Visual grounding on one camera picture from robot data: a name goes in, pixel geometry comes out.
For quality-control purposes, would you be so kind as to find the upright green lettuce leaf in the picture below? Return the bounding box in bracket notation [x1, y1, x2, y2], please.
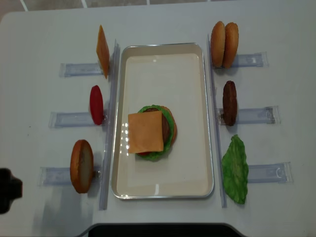
[222, 134, 249, 205]

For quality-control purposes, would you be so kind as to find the clear holder rail lower left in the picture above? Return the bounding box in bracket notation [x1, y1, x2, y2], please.
[39, 166, 102, 187]

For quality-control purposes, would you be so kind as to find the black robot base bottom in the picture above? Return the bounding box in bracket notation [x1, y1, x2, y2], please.
[86, 223, 242, 237]

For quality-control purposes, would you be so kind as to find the upright bun half left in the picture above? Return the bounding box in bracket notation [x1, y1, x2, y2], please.
[70, 140, 93, 194]

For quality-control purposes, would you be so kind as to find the upright brown meat patty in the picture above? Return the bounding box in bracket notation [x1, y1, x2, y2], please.
[223, 80, 237, 126]

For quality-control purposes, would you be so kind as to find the left upright bun top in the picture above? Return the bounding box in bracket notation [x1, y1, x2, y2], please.
[210, 21, 226, 68]

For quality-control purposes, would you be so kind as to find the upright red tomato slice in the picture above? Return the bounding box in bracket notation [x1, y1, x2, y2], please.
[89, 85, 104, 125]

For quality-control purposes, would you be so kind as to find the clear holder rail middle left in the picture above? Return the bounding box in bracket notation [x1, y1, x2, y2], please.
[48, 112, 96, 128]

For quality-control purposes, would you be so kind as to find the long clear rail right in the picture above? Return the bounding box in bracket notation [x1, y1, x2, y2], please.
[207, 34, 227, 208]

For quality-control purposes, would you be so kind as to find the red tomato slice on stack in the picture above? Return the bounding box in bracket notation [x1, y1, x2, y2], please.
[137, 152, 151, 156]

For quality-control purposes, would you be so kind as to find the white metal tray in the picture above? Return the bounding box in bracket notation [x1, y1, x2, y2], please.
[111, 43, 214, 199]

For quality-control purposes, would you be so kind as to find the clear holder rail middle right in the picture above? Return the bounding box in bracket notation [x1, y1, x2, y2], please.
[217, 106, 281, 125]

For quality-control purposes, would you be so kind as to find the clear holder rail upper right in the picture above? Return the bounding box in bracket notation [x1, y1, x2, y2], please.
[231, 51, 269, 68]

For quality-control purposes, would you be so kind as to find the right upright bun top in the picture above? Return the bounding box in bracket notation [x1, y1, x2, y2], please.
[222, 22, 239, 68]

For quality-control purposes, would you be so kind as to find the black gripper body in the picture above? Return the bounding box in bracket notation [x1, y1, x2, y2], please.
[0, 168, 23, 214]

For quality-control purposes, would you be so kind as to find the long clear rail left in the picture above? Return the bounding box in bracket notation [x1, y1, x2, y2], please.
[99, 40, 120, 210]

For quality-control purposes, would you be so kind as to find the clear holder rail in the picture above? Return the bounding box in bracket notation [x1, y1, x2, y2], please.
[217, 106, 281, 125]
[39, 166, 102, 187]
[248, 162, 293, 183]
[59, 63, 103, 78]
[48, 112, 96, 128]
[231, 51, 269, 68]

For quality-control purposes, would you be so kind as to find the long clear rail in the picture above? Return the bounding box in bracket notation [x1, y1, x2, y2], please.
[99, 40, 120, 210]
[207, 34, 227, 208]

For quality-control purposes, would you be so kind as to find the brown meat patty on stack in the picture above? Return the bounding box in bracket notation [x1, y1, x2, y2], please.
[144, 108, 170, 144]

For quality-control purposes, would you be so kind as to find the clear holder rail upper left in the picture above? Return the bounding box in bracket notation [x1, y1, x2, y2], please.
[59, 63, 103, 78]

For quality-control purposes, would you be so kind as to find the bottom bun on tray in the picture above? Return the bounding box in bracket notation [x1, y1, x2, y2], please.
[162, 106, 177, 145]

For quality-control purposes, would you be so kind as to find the green lettuce leaf on stack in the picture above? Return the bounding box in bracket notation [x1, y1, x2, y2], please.
[138, 105, 174, 161]

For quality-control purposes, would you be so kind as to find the orange cheese slice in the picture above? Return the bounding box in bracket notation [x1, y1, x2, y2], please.
[96, 25, 110, 79]
[128, 111, 164, 154]

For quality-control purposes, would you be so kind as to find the clear holder rail lower right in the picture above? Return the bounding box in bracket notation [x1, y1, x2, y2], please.
[248, 162, 293, 183]

